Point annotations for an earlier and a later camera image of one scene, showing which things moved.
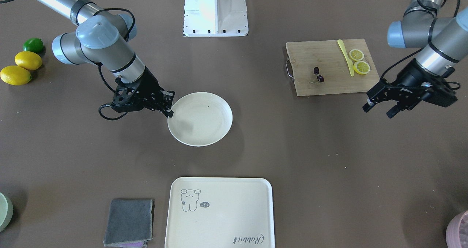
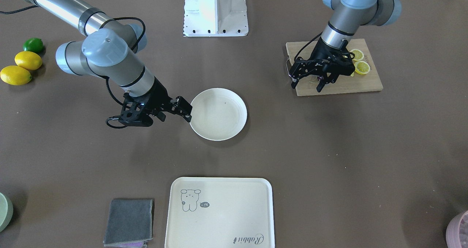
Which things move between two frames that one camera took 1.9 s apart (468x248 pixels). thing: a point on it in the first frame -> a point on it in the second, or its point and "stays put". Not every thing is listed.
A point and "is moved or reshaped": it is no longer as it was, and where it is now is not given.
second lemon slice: [361, 67] stays put
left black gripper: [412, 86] -> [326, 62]
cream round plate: [200, 119] is moved or reshaped
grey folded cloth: [129, 223] stays put
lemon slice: [356, 55] stays put
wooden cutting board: [327, 55] stays put
